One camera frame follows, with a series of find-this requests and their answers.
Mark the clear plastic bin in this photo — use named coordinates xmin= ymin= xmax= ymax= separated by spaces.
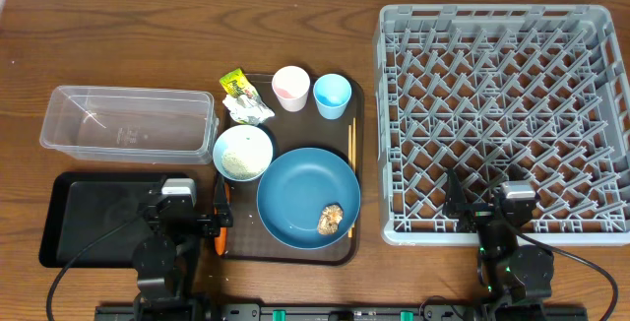
xmin=39 ymin=86 xmax=219 ymax=164

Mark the brown serving tray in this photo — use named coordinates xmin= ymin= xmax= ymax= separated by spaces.
xmin=223 ymin=74 xmax=364 ymax=266

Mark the pink cup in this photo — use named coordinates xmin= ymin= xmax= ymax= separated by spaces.
xmin=272 ymin=66 xmax=311 ymax=112

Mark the dark blue plate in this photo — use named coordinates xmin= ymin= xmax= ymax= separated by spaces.
xmin=257 ymin=148 xmax=361 ymax=250

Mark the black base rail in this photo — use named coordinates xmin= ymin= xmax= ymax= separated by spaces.
xmin=94 ymin=304 xmax=589 ymax=321

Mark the brown food scrap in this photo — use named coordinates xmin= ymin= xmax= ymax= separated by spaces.
xmin=317 ymin=204 xmax=344 ymax=235

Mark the light blue cup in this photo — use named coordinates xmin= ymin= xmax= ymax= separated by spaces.
xmin=313 ymin=74 xmax=352 ymax=120

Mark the orange carrot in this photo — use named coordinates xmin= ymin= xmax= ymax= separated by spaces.
xmin=214 ymin=182 xmax=230 ymax=256

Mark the white rice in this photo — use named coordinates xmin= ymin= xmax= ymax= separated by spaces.
xmin=221 ymin=149 xmax=267 ymax=181

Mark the yellow-green snack wrapper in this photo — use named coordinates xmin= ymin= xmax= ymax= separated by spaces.
xmin=220 ymin=68 xmax=258 ymax=98

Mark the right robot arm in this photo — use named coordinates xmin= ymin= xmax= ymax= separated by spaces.
xmin=442 ymin=168 xmax=554 ymax=320

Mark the grey dishwasher rack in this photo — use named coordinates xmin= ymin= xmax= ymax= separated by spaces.
xmin=374 ymin=4 xmax=629 ymax=246

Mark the wooden chopstick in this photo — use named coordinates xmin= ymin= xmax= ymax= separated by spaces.
xmin=350 ymin=117 xmax=356 ymax=174
xmin=347 ymin=123 xmax=354 ymax=238

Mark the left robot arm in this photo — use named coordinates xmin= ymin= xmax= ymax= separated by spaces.
xmin=132 ymin=175 xmax=233 ymax=320

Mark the black waste tray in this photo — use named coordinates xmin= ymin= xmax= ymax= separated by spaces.
xmin=39 ymin=172 xmax=190 ymax=268

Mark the foil wrapper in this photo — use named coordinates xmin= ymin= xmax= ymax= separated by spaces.
xmin=222 ymin=95 xmax=275 ymax=126

